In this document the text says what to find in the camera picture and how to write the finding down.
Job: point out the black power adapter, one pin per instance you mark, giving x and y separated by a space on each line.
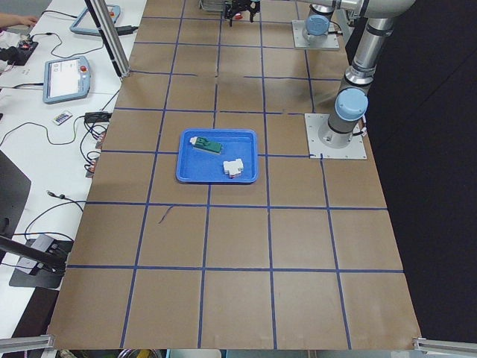
97 117

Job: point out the white circuit breaker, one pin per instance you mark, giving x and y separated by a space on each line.
233 168

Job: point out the near teach pendant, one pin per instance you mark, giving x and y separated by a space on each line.
66 80

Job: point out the green terminal block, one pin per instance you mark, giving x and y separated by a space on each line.
207 145

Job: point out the aluminium frame post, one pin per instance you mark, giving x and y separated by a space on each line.
102 19

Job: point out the person hand at desk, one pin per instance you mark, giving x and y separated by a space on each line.
9 19

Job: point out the small remote control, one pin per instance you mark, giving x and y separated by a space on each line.
62 117

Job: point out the blue plastic tray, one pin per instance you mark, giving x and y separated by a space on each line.
196 166

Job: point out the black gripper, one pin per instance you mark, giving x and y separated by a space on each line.
241 6

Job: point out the wire mesh shelf basket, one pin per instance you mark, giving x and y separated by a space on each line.
212 5

